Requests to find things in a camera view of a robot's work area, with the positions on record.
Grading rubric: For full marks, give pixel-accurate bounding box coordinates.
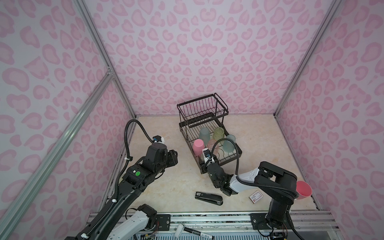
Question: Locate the opaque pink cup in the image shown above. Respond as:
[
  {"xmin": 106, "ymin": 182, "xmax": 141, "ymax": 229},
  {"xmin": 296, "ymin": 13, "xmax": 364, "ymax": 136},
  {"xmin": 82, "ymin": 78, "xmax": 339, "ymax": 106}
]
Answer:
[
  {"xmin": 296, "ymin": 181, "xmax": 313, "ymax": 200},
  {"xmin": 193, "ymin": 139, "xmax": 206, "ymax": 157}
]

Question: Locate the teal clear cup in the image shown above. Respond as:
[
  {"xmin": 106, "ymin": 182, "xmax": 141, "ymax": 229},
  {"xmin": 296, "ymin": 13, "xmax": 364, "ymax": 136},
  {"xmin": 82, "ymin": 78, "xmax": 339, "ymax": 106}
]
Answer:
[
  {"xmin": 199, "ymin": 127, "xmax": 211, "ymax": 146},
  {"xmin": 223, "ymin": 135, "xmax": 236, "ymax": 153}
]

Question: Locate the yellow-green clear cup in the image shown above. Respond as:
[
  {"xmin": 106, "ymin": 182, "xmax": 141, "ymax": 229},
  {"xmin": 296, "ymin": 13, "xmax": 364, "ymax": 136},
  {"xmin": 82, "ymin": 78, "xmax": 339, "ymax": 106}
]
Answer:
[{"xmin": 213, "ymin": 127, "xmax": 226, "ymax": 141}]

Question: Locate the clear pink plastic cup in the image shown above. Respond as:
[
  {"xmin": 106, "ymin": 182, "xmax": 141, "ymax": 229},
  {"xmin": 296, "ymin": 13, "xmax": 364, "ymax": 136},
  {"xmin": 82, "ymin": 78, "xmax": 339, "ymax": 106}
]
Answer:
[{"xmin": 207, "ymin": 139, "xmax": 220, "ymax": 156}]

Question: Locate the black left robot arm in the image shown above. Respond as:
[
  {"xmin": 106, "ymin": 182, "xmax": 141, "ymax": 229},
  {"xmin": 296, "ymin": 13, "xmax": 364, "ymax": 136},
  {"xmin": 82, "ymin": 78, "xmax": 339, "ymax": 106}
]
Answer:
[{"xmin": 66, "ymin": 143, "xmax": 178, "ymax": 240}]

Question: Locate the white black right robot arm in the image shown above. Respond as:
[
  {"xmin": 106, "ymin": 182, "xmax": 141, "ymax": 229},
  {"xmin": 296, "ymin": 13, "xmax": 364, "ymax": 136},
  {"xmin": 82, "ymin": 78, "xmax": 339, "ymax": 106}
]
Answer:
[{"xmin": 207, "ymin": 161, "xmax": 299, "ymax": 228}]

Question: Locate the black stapler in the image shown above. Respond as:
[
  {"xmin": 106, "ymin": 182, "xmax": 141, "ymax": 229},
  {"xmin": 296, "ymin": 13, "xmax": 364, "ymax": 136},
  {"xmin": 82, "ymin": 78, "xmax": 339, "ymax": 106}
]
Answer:
[{"xmin": 195, "ymin": 192, "xmax": 224, "ymax": 206}]

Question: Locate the small red white card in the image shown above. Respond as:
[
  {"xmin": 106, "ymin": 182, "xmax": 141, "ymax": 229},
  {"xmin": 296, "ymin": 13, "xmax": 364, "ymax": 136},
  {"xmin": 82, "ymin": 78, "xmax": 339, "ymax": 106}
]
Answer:
[{"xmin": 249, "ymin": 190, "xmax": 264, "ymax": 204}]

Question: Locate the black marker pen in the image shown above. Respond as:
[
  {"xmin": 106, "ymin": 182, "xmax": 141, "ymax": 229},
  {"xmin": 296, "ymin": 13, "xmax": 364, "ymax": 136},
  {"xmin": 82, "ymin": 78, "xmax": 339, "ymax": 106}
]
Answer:
[{"xmin": 174, "ymin": 224, "xmax": 215, "ymax": 240}]

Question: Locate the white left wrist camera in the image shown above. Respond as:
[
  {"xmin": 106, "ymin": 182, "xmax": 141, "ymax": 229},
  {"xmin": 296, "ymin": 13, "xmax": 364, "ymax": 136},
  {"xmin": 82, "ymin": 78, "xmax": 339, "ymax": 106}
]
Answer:
[{"xmin": 153, "ymin": 135, "xmax": 165, "ymax": 144}]

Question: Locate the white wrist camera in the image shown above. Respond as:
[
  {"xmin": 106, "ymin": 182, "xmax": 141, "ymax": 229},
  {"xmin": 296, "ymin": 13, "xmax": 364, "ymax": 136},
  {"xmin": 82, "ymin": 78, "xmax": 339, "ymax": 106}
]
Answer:
[
  {"xmin": 153, "ymin": 135, "xmax": 165, "ymax": 144},
  {"xmin": 201, "ymin": 148, "xmax": 212, "ymax": 164}
]

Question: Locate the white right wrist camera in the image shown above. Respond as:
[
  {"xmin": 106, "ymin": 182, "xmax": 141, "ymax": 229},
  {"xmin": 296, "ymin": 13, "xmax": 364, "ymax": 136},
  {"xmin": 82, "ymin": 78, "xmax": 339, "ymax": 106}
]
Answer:
[{"xmin": 201, "ymin": 148, "xmax": 212, "ymax": 164}]

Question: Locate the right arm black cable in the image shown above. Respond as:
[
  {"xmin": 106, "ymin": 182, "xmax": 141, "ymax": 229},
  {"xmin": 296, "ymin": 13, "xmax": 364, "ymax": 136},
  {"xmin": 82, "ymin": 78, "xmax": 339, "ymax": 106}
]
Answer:
[{"xmin": 209, "ymin": 137, "xmax": 299, "ymax": 240}]

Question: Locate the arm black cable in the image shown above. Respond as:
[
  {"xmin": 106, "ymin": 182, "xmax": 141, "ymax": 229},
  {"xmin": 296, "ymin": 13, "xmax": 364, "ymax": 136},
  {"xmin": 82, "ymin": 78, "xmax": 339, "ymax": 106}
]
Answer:
[
  {"xmin": 80, "ymin": 119, "xmax": 155, "ymax": 240},
  {"xmin": 209, "ymin": 137, "xmax": 299, "ymax": 240}
]

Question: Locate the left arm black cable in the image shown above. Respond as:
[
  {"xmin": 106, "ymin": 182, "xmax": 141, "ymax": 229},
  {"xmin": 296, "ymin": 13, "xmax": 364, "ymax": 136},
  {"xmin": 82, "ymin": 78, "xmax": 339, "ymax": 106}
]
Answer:
[{"xmin": 80, "ymin": 119, "xmax": 155, "ymax": 240}]

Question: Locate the black wire dish rack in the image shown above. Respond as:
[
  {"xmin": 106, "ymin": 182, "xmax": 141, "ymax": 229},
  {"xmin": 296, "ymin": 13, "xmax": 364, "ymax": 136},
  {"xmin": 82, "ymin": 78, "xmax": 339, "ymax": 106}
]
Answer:
[{"xmin": 177, "ymin": 93, "xmax": 243, "ymax": 174}]

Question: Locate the aluminium frame left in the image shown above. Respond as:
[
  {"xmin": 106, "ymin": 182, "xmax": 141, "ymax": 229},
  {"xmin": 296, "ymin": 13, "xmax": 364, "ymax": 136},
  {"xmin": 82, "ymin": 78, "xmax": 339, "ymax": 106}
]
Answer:
[{"xmin": 1, "ymin": 1, "xmax": 130, "ymax": 240}]

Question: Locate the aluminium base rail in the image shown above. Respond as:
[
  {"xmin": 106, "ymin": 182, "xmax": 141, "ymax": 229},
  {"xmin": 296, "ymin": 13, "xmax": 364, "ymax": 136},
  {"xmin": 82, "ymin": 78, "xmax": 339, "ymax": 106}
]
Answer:
[{"xmin": 80, "ymin": 209, "xmax": 343, "ymax": 240}]

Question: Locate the aluminium corner frame right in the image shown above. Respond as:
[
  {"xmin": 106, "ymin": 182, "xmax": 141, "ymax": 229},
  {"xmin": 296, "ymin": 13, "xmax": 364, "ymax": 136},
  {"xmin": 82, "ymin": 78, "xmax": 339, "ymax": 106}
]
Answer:
[{"xmin": 273, "ymin": 0, "xmax": 346, "ymax": 118}]

